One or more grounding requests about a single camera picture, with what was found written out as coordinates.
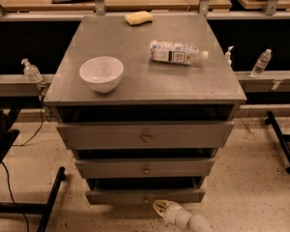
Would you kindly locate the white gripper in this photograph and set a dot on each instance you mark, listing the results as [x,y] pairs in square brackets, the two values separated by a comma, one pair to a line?
[171,212]

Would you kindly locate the grey bottom drawer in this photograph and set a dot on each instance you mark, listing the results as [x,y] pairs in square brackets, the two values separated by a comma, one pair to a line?
[125,191]

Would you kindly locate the grey drawer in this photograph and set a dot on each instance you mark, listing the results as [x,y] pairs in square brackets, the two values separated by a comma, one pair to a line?
[125,191]
[159,135]
[143,168]

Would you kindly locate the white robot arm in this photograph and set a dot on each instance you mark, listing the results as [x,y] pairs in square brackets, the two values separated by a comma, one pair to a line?
[198,223]

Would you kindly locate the grey middle drawer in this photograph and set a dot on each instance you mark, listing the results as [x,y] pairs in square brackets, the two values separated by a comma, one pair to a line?
[143,168]

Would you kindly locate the grey top drawer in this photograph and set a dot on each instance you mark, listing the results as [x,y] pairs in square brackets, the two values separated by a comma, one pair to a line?
[159,135]

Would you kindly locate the grey wooden drawer cabinet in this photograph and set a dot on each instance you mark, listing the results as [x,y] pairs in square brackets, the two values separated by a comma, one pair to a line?
[149,91]

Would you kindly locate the black table leg left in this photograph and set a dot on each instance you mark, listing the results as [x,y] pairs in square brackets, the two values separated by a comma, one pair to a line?
[42,209]

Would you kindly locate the black table leg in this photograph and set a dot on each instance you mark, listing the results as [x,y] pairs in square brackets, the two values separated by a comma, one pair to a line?
[42,209]
[283,139]

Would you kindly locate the black table leg right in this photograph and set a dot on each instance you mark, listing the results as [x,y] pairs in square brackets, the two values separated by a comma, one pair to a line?
[283,139]

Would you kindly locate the white ceramic bowl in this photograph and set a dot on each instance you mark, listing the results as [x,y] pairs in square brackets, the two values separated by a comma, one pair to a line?
[103,74]

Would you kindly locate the clear plastic water bottle lying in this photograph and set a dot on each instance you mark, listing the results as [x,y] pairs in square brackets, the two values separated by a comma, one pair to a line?
[176,53]

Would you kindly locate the small pump dispenser bottle right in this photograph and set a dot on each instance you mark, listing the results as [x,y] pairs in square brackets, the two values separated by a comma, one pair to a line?
[228,54]

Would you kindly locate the upright clear water bottle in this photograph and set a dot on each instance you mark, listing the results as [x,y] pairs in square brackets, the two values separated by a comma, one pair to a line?
[261,63]

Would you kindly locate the clear pump dispenser bottle left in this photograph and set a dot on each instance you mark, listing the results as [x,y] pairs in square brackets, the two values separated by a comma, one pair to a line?
[31,71]

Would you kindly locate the yellow sponge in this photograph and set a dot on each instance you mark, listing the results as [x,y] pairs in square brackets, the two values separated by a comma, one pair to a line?
[138,18]

